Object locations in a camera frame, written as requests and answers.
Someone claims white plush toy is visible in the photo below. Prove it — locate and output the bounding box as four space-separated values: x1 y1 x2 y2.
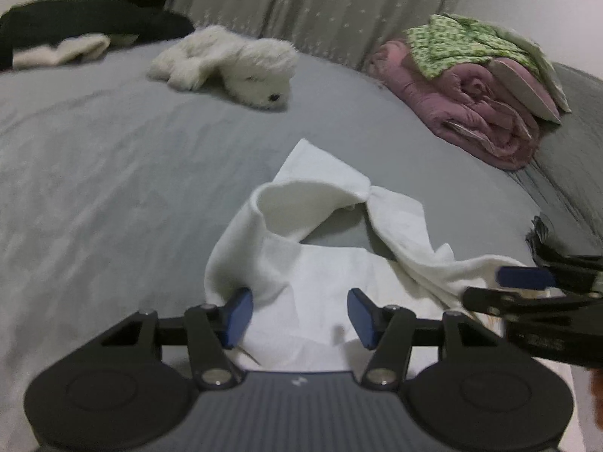
148 24 301 111

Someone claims grey bed sheet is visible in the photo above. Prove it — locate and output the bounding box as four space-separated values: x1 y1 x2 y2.
0 40 575 452

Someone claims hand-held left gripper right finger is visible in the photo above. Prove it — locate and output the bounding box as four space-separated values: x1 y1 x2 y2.
346 287 507 389

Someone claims grey star print curtain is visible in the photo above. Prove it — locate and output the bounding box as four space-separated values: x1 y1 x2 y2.
165 0 476 70

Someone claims grey quilted blanket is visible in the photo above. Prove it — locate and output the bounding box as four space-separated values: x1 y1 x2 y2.
513 61 603 264

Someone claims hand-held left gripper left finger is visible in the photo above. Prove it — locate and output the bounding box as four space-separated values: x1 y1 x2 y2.
99 287 255 389

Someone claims green floral quilt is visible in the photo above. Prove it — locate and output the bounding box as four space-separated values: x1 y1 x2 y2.
404 13 574 115

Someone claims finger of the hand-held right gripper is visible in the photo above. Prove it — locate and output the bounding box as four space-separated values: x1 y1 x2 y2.
497 254 603 293
461 287 603 316

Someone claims pink folded quilt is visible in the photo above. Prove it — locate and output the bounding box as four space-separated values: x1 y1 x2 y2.
365 40 563 171

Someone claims white cloth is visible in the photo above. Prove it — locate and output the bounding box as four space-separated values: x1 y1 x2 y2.
12 33 112 69

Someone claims dark cloth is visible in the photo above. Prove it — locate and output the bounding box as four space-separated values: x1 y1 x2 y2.
524 214 563 265

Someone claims white shirt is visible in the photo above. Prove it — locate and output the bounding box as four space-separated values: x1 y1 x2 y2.
204 139 448 372

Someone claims cream bear print garment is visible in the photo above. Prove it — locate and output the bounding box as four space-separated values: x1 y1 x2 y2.
366 186 563 335

